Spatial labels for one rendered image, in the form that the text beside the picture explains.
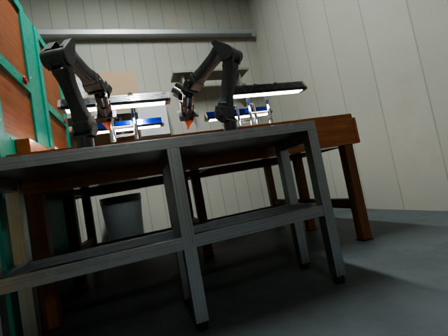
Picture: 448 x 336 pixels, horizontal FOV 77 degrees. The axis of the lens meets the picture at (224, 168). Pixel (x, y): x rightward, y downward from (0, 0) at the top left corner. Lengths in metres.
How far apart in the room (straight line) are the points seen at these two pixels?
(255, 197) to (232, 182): 0.41
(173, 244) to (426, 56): 2.20
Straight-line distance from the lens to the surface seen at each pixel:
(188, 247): 1.01
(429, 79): 2.57
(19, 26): 2.24
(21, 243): 1.30
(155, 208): 3.77
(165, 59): 4.25
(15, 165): 1.05
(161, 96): 1.81
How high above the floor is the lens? 0.47
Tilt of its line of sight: 4 degrees up
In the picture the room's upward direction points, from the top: 10 degrees counter-clockwise
